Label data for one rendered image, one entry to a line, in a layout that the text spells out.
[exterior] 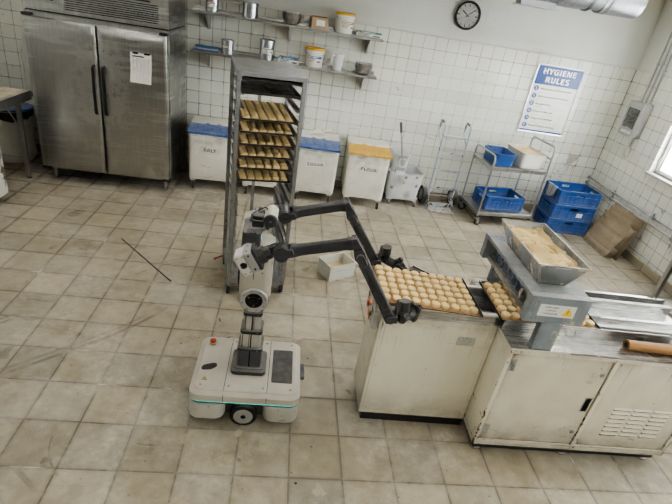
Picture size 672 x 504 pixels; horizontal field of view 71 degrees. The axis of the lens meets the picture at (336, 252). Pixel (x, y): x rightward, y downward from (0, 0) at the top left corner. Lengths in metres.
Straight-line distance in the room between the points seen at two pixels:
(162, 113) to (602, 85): 5.55
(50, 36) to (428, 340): 4.77
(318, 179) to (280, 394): 3.61
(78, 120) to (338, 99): 3.04
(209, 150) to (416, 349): 3.94
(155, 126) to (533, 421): 4.66
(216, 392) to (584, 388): 2.12
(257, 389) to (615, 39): 6.18
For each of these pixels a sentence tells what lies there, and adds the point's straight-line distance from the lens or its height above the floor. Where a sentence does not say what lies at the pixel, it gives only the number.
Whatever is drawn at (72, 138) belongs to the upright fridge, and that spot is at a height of 0.54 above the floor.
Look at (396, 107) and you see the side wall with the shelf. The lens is 6.55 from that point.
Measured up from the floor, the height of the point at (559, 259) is 1.30.
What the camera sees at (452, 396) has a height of 0.28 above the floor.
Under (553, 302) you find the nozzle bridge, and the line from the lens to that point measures 2.67.
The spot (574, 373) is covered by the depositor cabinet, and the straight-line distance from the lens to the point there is 3.07.
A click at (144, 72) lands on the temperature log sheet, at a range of 5.69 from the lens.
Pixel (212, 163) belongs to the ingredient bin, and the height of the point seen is 0.35.
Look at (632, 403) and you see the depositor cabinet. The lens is 3.44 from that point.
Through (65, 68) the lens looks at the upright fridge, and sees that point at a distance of 5.97.
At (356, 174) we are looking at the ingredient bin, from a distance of 6.03.
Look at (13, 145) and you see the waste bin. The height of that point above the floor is 0.23.
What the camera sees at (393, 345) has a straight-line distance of 2.82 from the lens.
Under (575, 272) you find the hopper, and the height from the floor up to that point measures 1.29.
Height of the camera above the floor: 2.34
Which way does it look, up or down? 28 degrees down
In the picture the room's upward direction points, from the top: 10 degrees clockwise
